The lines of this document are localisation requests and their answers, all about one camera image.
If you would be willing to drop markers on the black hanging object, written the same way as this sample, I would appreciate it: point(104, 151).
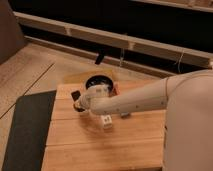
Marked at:
point(100, 57)

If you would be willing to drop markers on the small metal clip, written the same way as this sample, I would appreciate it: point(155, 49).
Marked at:
point(124, 115)

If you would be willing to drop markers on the white eraser block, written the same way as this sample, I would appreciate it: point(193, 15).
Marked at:
point(106, 121)

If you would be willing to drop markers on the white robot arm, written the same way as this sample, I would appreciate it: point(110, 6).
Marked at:
point(153, 96)

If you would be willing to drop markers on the black floor mat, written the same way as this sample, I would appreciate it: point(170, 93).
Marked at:
point(28, 133)

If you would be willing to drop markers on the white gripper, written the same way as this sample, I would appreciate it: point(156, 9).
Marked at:
point(94, 99)

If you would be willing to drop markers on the black ceramic cup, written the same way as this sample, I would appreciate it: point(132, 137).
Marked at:
point(100, 80)

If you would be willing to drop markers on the wooden shelf rail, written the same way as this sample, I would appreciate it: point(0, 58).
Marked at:
point(139, 45)

